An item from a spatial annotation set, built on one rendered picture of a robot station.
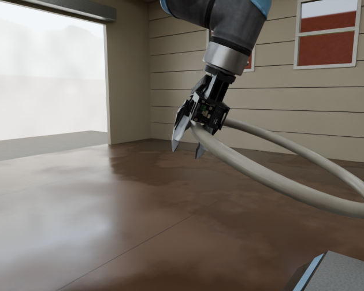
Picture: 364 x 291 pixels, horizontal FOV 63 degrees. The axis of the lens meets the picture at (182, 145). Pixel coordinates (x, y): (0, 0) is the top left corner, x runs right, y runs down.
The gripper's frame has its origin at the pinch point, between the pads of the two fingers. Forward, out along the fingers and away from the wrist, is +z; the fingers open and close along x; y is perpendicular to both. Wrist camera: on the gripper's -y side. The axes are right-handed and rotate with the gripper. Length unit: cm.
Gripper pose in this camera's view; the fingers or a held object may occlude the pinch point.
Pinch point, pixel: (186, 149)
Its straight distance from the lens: 72.0
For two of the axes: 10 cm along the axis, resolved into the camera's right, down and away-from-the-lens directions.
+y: 1.2, 3.5, -9.3
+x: 9.3, 3.0, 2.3
